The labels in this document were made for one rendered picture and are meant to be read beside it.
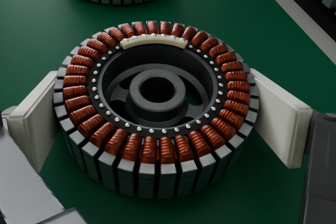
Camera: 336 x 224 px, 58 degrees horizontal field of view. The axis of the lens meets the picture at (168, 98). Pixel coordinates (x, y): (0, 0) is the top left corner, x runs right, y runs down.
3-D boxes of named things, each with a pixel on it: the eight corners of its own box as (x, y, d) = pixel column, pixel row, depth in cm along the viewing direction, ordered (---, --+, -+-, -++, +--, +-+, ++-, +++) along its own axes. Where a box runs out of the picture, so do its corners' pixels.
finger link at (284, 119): (298, 108, 13) (314, 108, 13) (242, 67, 19) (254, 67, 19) (287, 170, 14) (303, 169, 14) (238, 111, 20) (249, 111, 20)
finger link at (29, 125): (35, 183, 13) (16, 184, 12) (67, 116, 19) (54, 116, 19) (25, 116, 12) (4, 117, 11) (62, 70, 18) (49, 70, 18)
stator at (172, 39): (267, 194, 16) (293, 161, 14) (52, 211, 15) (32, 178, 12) (222, 55, 24) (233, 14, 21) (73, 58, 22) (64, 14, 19)
